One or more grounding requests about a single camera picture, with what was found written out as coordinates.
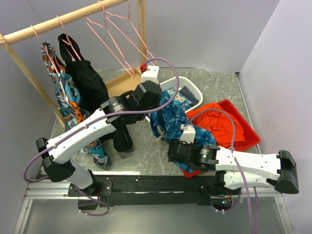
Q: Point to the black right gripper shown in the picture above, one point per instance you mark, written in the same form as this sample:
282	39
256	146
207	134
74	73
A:
193	145

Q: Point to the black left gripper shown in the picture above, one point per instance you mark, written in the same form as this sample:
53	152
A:
157	103

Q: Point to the pink wire hanger front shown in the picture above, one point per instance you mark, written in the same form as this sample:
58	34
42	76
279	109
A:
112	47

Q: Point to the blue shark print shorts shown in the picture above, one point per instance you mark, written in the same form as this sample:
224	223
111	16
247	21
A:
165	125

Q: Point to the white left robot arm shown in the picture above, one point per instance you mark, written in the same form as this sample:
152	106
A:
113	115

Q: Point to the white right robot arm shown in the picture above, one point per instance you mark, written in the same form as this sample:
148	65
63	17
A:
235	169

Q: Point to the blue floral shorts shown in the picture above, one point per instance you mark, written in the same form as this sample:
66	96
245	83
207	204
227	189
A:
179	100

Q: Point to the black sport shorts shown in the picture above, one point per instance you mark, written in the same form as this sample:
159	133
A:
93	92

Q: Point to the orange blue patterned shorts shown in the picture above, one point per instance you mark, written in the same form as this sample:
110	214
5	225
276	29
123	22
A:
67	94

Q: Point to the dark navy folded garment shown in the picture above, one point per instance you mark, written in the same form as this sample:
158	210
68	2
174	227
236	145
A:
189	95

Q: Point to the white perforated plastic basket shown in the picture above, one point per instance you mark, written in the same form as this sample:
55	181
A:
184	82

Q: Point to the red plastic tray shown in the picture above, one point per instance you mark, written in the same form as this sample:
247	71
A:
251	138

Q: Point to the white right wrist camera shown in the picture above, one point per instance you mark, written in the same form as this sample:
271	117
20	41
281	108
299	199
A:
188	133

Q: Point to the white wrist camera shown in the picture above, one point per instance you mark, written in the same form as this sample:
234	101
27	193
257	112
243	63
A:
149	73
188	133

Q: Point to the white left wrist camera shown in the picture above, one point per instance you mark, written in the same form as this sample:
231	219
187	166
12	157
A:
149	73

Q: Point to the empty pink wire hanger rear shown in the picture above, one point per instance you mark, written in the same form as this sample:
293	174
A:
140	30

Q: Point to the pink wire hanger with black shorts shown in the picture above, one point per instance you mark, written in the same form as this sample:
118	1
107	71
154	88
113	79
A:
67	43

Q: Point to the pink wire hanger far left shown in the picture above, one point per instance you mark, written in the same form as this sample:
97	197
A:
46	50

